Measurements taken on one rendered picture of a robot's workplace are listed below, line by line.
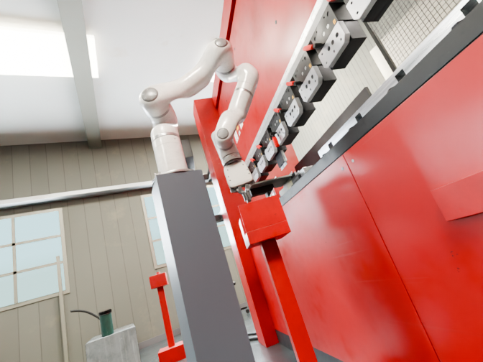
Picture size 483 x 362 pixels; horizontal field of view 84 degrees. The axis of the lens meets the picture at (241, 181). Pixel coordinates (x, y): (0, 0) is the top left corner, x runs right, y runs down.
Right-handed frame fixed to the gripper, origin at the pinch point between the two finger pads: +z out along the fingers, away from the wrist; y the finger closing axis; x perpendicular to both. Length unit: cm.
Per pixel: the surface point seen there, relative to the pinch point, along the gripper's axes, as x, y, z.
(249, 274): -128, 3, 30
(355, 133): 34.7, -31.5, 1.9
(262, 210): 4.8, -2.5, 8.2
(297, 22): 20, -46, -58
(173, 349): -186, 90, 66
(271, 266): -2.2, 1.7, 27.9
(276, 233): 4.8, -3.9, 17.7
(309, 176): 2.2, -26.5, 1.6
